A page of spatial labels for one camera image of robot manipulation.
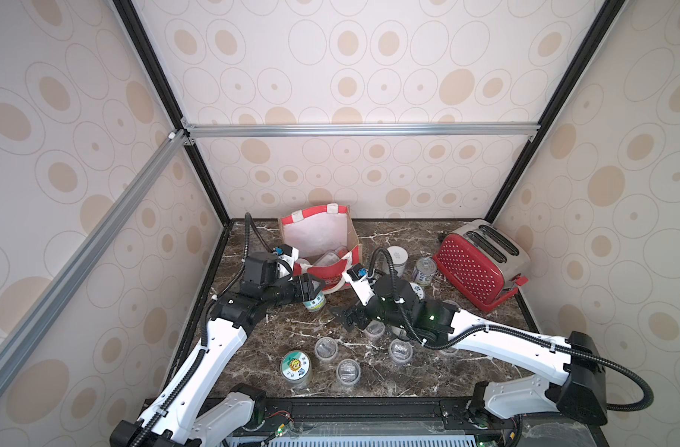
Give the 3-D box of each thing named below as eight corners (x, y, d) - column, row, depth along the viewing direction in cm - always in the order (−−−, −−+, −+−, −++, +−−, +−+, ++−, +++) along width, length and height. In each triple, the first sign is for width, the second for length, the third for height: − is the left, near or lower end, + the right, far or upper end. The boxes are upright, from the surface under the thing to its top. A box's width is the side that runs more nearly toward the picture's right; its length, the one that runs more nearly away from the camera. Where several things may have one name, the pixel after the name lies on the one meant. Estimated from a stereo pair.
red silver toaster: (479, 316, 94) (503, 287, 80) (433, 266, 108) (447, 233, 93) (513, 295, 99) (541, 265, 85) (466, 250, 113) (483, 217, 98)
